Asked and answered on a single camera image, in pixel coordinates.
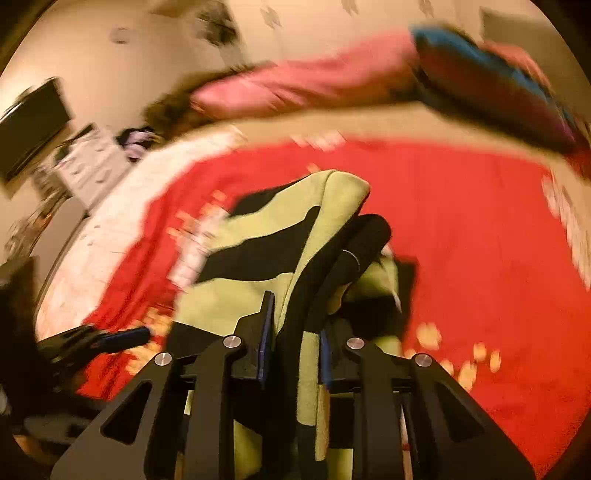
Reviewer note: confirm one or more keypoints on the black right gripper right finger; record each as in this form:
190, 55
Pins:
398, 418

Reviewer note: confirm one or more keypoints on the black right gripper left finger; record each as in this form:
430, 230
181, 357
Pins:
178, 414

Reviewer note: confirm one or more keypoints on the green black striped garment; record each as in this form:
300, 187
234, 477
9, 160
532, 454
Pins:
310, 245

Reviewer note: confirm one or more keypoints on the dark clothes pile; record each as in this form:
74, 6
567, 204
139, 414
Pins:
136, 142

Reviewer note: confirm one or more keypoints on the peach white quilt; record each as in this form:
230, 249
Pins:
85, 271

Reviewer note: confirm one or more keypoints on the red floral blanket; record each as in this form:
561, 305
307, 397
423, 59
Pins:
490, 243

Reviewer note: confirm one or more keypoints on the white drawer chest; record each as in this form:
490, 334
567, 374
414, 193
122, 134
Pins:
93, 166

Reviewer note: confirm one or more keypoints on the brown plush blanket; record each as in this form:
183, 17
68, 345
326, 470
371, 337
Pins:
171, 114

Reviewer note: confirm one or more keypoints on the multicoloured striped pillow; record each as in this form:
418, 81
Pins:
501, 86

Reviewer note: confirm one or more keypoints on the pink pillow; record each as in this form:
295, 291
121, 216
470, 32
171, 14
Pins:
371, 72

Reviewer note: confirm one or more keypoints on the grey upholstered headboard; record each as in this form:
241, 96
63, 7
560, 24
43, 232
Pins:
547, 48

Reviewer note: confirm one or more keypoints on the black wall television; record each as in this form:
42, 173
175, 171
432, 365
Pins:
29, 124

